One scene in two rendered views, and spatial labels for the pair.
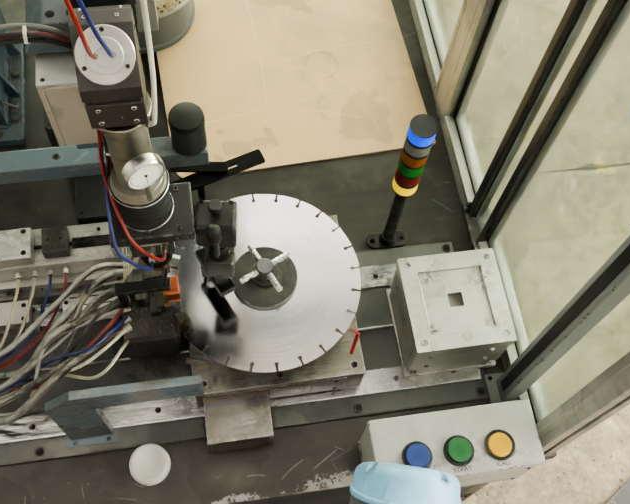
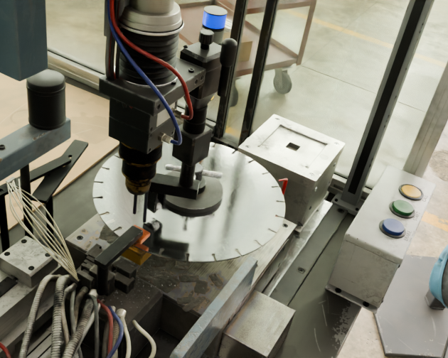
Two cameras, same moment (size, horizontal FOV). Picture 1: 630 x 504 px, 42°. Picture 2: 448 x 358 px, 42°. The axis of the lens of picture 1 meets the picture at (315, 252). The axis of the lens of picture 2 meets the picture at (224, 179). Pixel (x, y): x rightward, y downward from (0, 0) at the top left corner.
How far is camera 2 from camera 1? 92 cm
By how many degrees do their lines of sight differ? 40
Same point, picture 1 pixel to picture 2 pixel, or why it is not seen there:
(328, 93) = not seen: hidden behind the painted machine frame
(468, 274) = (281, 132)
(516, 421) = (400, 177)
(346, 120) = (83, 135)
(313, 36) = (1, 106)
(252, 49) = not seen: outside the picture
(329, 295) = (241, 173)
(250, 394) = (247, 300)
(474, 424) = (387, 192)
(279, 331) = (243, 212)
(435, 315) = (295, 160)
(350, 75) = not seen: hidden behind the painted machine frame
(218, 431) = (261, 342)
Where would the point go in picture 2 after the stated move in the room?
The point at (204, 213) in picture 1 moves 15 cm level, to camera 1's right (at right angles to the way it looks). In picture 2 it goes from (198, 51) to (275, 30)
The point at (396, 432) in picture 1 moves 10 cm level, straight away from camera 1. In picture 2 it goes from (365, 226) to (342, 192)
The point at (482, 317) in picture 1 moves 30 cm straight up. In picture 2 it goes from (316, 145) to (354, 15)
